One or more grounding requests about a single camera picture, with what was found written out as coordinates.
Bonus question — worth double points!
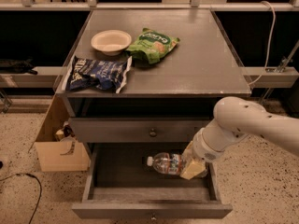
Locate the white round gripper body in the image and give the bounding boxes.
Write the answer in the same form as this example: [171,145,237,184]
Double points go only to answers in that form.
[192,127,228,162]

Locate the blue chip bag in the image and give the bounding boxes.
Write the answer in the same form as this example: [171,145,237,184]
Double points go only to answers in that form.
[63,56,132,93]

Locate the white hanging cable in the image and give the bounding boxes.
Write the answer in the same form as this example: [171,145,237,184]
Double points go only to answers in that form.
[248,0,278,87]

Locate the open grey lower drawer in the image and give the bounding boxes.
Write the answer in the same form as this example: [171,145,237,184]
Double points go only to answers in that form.
[72,143,233,219]

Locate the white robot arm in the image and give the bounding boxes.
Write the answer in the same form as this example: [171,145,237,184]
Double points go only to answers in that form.
[179,97,299,180]

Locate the black floor cable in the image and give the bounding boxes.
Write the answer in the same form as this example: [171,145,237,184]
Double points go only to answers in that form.
[0,172,43,224]

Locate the grey wooden drawer cabinet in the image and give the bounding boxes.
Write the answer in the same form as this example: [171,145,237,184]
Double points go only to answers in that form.
[55,8,252,151]

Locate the green snack bag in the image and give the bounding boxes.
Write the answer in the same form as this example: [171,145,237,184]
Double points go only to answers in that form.
[126,28,180,64]

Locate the clear plastic water bottle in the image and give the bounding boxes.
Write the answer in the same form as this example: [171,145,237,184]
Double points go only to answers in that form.
[147,152,207,177]

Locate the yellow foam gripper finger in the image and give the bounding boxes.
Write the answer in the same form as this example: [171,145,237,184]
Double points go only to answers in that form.
[179,159,206,180]
[182,141,193,160]

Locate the cardboard box with items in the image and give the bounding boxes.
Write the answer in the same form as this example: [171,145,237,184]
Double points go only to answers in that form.
[28,95,91,173]

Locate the closed grey upper drawer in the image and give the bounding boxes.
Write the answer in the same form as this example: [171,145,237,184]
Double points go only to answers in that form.
[69,118,208,143]

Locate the white paper bowl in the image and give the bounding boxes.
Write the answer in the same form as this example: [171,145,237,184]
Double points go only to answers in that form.
[91,30,132,56]

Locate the black object on ledge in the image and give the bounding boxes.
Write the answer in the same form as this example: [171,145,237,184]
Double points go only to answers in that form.
[0,59,38,75]

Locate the metal railing frame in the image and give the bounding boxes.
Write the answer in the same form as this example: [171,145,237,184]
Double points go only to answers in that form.
[0,0,298,11]

